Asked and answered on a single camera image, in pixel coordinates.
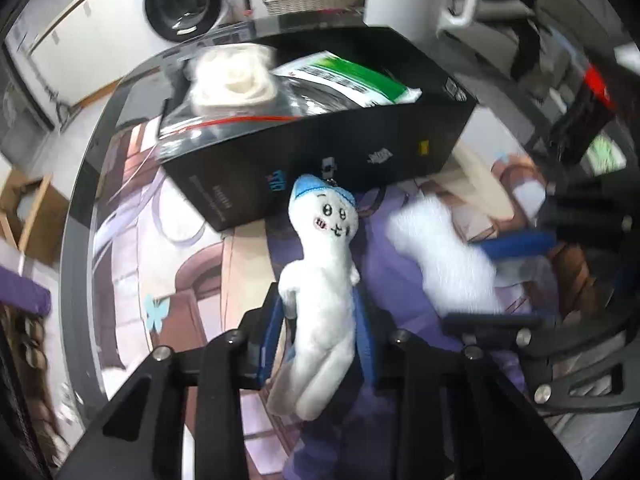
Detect white rope coil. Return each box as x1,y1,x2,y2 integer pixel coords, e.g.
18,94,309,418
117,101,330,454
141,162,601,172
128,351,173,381
190,45,278,116

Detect purple mat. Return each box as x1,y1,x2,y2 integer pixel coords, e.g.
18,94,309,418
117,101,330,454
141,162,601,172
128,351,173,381
0,264,53,317

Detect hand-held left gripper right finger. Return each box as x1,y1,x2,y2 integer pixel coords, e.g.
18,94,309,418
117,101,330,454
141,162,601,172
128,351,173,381
350,295,583,480

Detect white cabinet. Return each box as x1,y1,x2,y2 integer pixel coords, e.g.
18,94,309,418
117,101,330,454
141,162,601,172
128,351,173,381
5,0,153,123

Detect dark hanging clothes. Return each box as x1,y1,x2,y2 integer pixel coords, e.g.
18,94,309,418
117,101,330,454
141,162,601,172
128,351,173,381
507,0,551,83

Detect white plush toy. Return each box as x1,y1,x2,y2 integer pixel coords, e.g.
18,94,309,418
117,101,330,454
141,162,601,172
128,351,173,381
265,172,362,421

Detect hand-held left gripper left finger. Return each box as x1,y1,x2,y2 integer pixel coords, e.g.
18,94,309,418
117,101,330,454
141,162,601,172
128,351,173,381
57,282,283,480

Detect printed table mat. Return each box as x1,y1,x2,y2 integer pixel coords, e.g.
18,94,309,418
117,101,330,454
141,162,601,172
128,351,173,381
92,115,616,480

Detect black cardboard box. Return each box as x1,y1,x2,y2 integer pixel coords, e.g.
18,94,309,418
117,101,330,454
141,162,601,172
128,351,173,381
157,25,478,233

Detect brown cardboard box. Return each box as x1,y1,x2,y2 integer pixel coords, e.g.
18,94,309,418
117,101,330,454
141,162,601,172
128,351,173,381
0,170,71,266

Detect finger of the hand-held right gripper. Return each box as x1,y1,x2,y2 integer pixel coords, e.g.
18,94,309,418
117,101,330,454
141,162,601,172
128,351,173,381
443,313,640,413
479,209,640,262

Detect clear zip bag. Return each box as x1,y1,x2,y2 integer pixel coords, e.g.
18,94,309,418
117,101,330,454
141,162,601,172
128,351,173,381
157,42,366,136

